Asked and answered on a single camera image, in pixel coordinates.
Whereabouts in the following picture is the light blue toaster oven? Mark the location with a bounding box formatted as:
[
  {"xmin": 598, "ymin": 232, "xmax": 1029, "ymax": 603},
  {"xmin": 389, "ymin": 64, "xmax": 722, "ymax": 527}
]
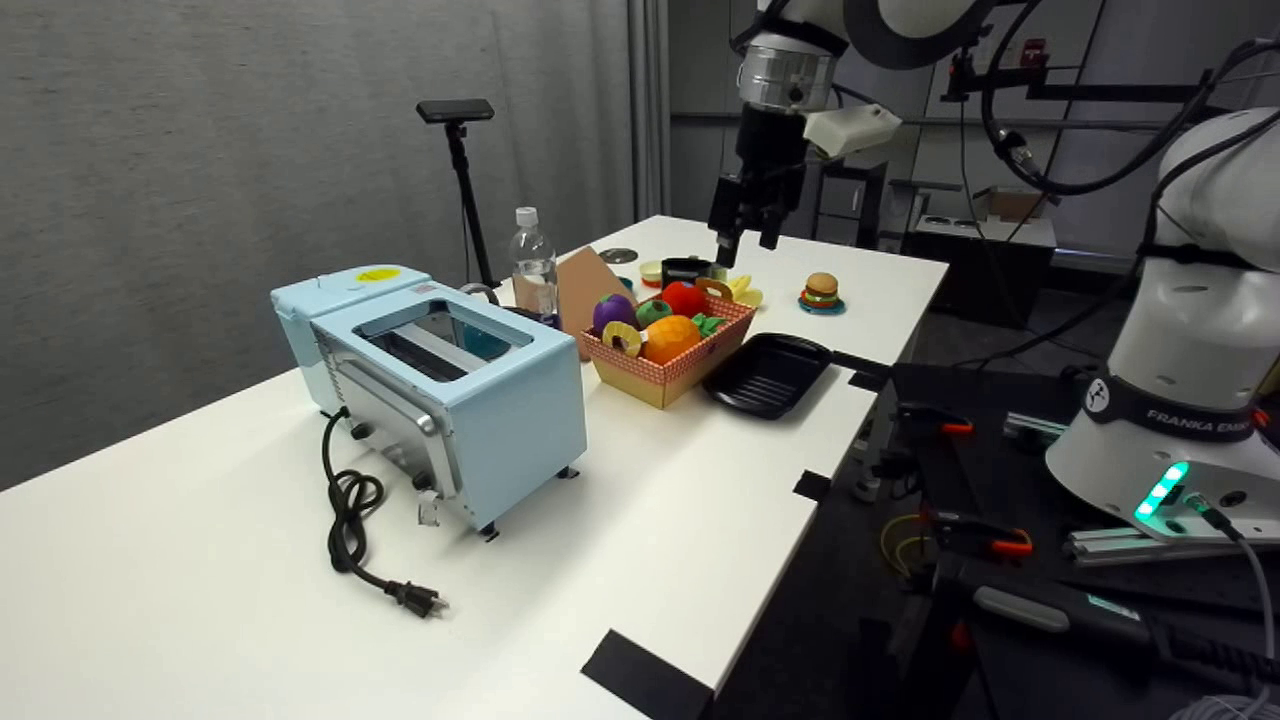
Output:
[{"xmin": 267, "ymin": 260, "xmax": 593, "ymax": 542}]

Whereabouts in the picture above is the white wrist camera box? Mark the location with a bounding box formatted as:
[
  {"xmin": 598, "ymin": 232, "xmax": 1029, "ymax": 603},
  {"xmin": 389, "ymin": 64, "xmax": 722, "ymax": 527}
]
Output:
[{"xmin": 802, "ymin": 102, "xmax": 909, "ymax": 173}]

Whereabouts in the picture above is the small yellow toy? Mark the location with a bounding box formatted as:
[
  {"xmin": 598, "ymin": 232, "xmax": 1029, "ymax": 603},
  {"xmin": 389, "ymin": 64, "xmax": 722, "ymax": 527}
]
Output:
[{"xmin": 726, "ymin": 271, "xmax": 774, "ymax": 318}]

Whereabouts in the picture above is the big red tomato plush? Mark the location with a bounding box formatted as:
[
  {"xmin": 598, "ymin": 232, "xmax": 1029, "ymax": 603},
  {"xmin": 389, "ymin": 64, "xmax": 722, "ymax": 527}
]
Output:
[{"xmin": 656, "ymin": 275, "xmax": 718, "ymax": 322}]

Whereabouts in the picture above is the brown cardboard box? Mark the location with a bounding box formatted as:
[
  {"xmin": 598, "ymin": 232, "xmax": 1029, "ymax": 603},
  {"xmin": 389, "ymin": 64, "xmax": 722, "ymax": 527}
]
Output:
[{"xmin": 970, "ymin": 183, "xmax": 1064, "ymax": 228}]

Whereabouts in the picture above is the black ridged tray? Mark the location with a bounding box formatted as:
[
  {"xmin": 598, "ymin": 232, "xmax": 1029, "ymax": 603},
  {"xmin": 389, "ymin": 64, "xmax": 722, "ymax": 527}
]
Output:
[{"xmin": 700, "ymin": 334, "xmax": 837, "ymax": 423}]

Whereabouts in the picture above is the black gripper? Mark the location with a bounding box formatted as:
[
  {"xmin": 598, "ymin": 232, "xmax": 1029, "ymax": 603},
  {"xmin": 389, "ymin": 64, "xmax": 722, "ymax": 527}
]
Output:
[{"xmin": 706, "ymin": 106, "xmax": 807, "ymax": 271}]

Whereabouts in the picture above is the aluminium frame rail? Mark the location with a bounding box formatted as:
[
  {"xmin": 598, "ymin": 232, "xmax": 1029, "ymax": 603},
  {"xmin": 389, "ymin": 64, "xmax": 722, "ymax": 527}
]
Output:
[{"xmin": 1064, "ymin": 519, "xmax": 1280, "ymax": 576}]

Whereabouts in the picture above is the grey backdrop curtain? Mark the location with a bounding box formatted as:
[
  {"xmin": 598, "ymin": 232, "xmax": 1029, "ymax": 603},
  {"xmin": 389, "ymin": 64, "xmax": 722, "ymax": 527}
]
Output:
[{"xmin": 0, "ymin": 0, "xmax": 673, "ymax": 492}]

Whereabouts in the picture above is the dark round container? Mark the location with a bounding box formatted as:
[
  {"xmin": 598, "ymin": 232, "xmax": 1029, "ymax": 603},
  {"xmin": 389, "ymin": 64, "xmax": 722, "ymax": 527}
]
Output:
[{"xmin": 656, "ymin": 252, "xmax": 733, "ymax": 287}]

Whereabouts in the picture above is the camera on black stand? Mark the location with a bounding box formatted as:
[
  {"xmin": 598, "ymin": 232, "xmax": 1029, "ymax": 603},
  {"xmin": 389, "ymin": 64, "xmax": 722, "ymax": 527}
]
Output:
[{"xmin": 413, "ymin": 98, "xmax": 500, "ymax": 291}]

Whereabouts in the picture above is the black power cord with plug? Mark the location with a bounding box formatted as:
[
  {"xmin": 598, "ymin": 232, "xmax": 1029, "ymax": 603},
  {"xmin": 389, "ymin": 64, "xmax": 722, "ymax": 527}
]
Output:
[{"xmin": 318, "ymin": 410, "xmax": 448, "ymax": 625}]

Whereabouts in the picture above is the small burger toy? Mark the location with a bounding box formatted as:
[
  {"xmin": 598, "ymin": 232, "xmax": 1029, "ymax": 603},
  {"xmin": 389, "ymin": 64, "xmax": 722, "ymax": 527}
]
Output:
[{"xmin": 795, "ymin": 268, "xmax": 848, "ymax": 322}]

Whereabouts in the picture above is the clear plastic water bottle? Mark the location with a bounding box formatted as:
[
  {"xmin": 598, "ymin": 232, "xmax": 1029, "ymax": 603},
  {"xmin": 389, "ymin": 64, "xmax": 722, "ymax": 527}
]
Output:
[{"xmin": 509, "ymin": 201, "xmax": 565, "ymax": 330}]

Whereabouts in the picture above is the cardboard box with gingham lining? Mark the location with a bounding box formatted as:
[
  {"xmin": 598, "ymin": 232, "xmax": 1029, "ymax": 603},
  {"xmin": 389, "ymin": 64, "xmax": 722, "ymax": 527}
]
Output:
[{"xmin": 551, "ymin": 244, "xmax": 759, "ymax": 414}]

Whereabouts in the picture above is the purple plush toy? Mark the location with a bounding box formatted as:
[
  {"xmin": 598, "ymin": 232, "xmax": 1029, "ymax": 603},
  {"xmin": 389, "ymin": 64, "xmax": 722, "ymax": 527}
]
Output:
[{"xmin": 587, "ymin": 291, "xmax": 641, "ymax": 335}]

